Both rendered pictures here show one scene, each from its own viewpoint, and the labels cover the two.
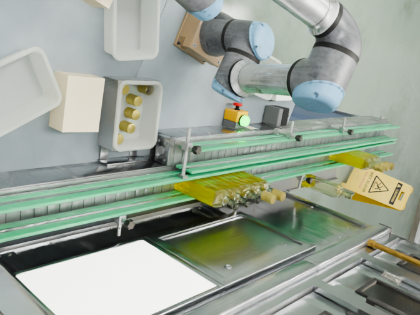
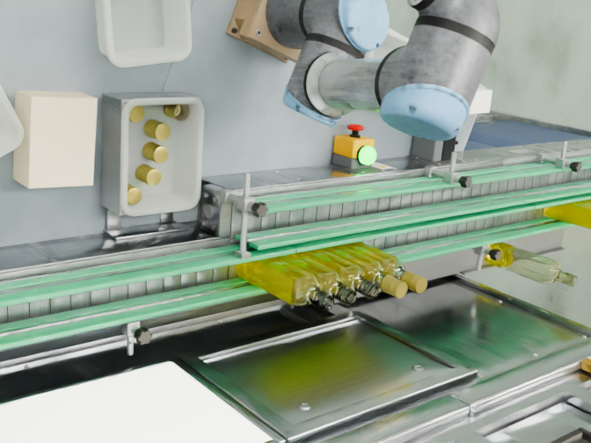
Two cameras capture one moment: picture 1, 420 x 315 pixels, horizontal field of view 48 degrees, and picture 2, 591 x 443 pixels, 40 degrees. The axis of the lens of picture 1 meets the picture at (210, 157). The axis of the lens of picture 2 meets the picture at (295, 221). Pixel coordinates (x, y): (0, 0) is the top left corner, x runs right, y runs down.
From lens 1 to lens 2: 0.25 m
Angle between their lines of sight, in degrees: 9
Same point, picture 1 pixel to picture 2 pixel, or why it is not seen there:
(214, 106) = (314, 133)
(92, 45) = (77, 44)
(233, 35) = (316, 12)
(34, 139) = not seen: outside the picture
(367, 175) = not seen: outside the picture
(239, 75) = (320, 81)
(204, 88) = not seen: hidden behind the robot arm
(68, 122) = (38, 171)
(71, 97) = (40, 131)
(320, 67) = (420, 61)
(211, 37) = (284, 17)
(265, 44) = (369, 24)
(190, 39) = (251, 23)
